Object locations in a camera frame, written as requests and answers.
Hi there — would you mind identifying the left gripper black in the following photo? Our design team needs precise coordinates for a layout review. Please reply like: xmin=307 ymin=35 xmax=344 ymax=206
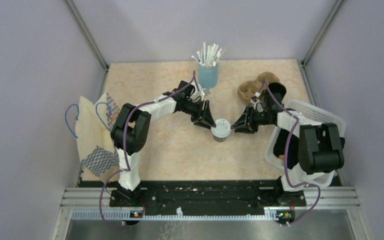
xmin=182 ymin=99 xmax=216 ymax=130

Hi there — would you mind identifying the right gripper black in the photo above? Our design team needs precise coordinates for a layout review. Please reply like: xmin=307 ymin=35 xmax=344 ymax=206
xmin=231 ymin=106 xmax=272 ymax=135

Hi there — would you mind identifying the single white cup lid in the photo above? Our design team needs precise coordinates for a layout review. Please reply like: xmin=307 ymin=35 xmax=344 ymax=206
xmin=211 ymin=118 xmax=232 ymax=138

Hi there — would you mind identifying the brown pulp cup carrier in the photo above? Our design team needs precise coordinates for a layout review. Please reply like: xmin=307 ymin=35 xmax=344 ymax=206
xmin=237 ymin=71 xmax=280 ymax=105

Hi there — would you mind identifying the stack of black cups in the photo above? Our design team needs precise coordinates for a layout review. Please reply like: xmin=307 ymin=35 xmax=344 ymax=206
xmin=266 ymin=82 xmax=287 ymax=108

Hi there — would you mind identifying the patterned paper takeout bag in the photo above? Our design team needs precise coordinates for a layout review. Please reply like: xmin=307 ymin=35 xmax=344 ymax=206
xmin=64 ymin=92 xmax=121 ymax=183

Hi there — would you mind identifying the single dark coffee cup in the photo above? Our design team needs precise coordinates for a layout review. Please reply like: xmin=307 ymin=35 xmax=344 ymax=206
xmin=213 ymin=134 xmax=229 ymax=142

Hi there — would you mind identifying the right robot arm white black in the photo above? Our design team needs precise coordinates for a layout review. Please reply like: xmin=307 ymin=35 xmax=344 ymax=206
xmin=231 ymin=91 xmax=345 ymax=206

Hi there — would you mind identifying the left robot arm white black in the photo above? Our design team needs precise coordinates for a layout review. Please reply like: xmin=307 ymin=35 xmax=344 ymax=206
xmin=110 ymin=80 xmax=216 ymax=207

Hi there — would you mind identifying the black cloth in basket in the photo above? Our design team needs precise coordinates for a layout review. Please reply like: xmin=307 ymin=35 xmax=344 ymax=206
xmin=273 ymin=129 xmax=299 ymax=169

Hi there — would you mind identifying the blue straw holder cup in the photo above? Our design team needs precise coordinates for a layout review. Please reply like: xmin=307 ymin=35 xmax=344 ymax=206
xmin=198 ymin=65 xmax=219 ymax=89

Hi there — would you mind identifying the bundle of white straws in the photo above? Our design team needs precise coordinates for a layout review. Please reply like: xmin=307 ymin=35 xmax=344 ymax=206
xmin=191 ymin=41 xmax=230 ymax=69

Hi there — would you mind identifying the white plastic basket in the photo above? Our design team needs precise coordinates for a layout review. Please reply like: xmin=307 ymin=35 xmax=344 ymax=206
xmin=264 ymin=99 xmax=346 ymax=188

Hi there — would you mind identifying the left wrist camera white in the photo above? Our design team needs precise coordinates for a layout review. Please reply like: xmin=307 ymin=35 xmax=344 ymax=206
xmin=189 ymin=88 xmax=210 ymax=102

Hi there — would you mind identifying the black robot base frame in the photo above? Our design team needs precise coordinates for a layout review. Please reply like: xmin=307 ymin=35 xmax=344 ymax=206
xmin=80 ymin=180 xmax=306 ymax=217

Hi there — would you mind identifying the white cable duct strip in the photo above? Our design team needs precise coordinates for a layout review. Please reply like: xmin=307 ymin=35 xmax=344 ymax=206
xmin=71 ymin=207 xmax=290 ymax=221

